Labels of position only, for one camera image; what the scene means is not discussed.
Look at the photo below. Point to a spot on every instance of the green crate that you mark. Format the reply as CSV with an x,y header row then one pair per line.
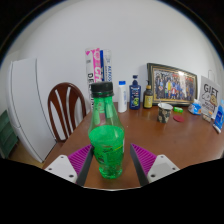
x,y
6,133

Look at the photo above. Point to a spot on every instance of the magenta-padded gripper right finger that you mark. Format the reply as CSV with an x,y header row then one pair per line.
x,y
161,166

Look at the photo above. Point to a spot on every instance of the white paper gift bag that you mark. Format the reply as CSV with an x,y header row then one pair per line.
x,y
210,96

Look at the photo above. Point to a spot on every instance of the dark floral paper cup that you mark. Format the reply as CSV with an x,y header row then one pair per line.
x,y
164,115

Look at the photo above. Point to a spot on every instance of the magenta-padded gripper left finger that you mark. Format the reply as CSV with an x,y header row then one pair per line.
x,y
61,166

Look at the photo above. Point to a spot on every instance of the green plastic drink bottle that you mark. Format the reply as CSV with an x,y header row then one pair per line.
x,y
106,140

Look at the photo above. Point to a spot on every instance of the white bottle with blue cap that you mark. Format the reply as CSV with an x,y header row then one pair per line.
x,y
122,98

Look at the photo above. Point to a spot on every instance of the small green box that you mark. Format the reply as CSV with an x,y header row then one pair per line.
x,y
178,109

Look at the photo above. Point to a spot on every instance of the dark wooden chair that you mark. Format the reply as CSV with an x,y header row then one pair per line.
x,y
66,90

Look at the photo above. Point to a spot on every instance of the framed group picture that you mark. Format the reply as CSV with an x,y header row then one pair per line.
x,y
171,85

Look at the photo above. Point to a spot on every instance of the blue pump bottle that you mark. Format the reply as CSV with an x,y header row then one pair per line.
x,y
135,96

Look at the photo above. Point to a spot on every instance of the dark amber pump bottle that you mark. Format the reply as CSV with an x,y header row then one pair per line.
x,y
148,98

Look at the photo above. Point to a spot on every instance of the blue and white pouch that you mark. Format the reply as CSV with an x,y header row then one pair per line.
x,y
219,118

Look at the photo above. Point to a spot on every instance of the white refrigerator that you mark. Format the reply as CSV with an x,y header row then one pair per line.
x,y
28,106

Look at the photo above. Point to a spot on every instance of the flat round red coaster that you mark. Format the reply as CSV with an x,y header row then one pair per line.
x,y
178,118

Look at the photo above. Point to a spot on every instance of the pink and white tall box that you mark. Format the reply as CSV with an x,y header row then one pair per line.
x,y
91,66

